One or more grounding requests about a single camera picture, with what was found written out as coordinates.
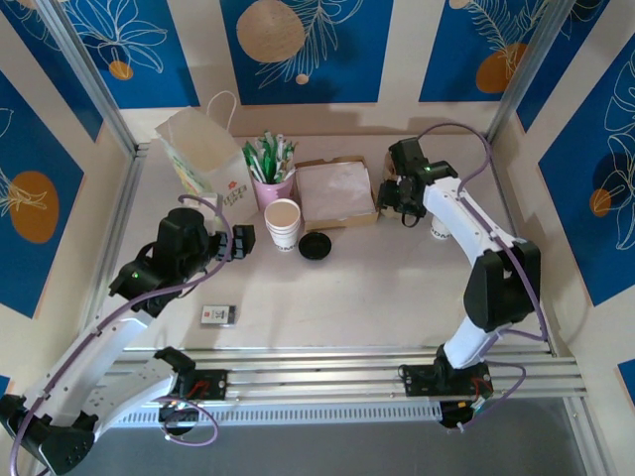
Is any stack of white paper cups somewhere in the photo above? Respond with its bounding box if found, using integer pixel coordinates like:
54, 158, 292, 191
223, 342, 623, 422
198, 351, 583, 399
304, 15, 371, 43
263, 197, 303, 254

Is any white paper coffee cup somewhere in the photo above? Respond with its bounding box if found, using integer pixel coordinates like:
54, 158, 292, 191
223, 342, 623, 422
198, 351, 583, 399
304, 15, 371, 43
429, 212, 452, 245

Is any black cup lid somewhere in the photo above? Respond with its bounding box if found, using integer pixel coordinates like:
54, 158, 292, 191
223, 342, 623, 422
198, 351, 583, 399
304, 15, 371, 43
297, 231, 332, 262

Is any white printed paper bag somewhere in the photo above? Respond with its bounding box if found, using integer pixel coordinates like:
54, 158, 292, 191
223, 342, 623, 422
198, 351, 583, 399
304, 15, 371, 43
154, 90, 254, 214

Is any brown cardboard box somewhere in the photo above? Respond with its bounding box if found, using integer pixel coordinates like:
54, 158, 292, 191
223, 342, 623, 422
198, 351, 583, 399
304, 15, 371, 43
295, 155, 381, 234

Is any pink cup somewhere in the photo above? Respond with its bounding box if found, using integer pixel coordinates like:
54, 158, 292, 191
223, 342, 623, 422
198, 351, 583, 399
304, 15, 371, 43
250, 171, 297, 212

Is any small white card packet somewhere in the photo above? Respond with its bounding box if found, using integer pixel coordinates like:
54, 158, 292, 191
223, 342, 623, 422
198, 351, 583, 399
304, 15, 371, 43
200, 302, 239, 328

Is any green white wrapped straws bundle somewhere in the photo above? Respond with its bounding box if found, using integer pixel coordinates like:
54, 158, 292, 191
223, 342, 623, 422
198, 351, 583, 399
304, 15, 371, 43
241, 130, 299, 184

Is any aluminium side rail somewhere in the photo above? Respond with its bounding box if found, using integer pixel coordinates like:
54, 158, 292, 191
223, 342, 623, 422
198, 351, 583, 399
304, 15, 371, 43
484, 138, 560, 356
71, 142, 150, 371

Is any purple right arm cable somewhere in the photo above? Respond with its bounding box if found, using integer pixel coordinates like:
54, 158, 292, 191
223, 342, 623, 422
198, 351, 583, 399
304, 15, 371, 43
416, 121, 551, 435

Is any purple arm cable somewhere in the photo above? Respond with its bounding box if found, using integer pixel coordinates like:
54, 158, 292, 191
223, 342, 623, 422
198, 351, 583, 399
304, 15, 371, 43
8, 193, 234, 476
416, 121, 551, 435

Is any aluminium frame post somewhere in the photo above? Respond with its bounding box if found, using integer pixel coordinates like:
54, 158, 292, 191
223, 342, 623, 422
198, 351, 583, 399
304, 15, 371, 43
37, 0, 143, 158
484, 0, 572, 148

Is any aluminium rail beam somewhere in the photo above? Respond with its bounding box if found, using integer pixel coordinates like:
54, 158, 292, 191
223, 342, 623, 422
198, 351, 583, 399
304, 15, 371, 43
42, 346, 589, 406

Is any white slotted cable duct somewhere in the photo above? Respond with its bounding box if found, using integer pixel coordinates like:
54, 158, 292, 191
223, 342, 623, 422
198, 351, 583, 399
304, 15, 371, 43
63, 400, 444, 428

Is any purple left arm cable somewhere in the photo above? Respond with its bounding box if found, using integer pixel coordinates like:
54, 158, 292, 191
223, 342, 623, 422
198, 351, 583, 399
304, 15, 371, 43
8, 193, 234, 476

